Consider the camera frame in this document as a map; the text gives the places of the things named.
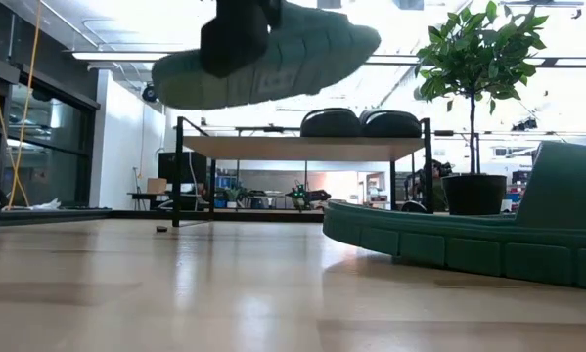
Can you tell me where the green slide sandal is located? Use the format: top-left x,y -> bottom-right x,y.
321,140 -> 586,293
151,0 -> 383,111

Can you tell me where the black slide sandal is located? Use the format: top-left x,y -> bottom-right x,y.
359,108 -> 423,139
299,107 -> 363,139

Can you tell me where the long ceiling light bar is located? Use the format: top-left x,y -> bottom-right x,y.
70,50 -> 586,68

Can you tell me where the black monitor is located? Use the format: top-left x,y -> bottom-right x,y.
158,151 -> 209,186

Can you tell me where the background robot with green lights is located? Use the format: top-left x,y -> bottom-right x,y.
285,182 -> 333,211

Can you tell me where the dark background table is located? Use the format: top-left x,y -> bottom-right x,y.
127,191 -> 176,211

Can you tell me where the green leafy plant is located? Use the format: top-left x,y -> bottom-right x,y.
415,0 -> 551,177

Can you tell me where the person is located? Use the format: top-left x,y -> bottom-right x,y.
409,159 -> 453,213

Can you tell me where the crumpled white paper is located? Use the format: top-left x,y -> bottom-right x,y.
26,197 -> 62,212

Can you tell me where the black plant pot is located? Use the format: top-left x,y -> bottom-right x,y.
440,173 -> 509,217

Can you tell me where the wooden shelf with black frame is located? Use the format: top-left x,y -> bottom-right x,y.
172,115 -> 433,229

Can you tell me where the black metal rig frame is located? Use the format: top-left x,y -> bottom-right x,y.
0,207 -> 326,227

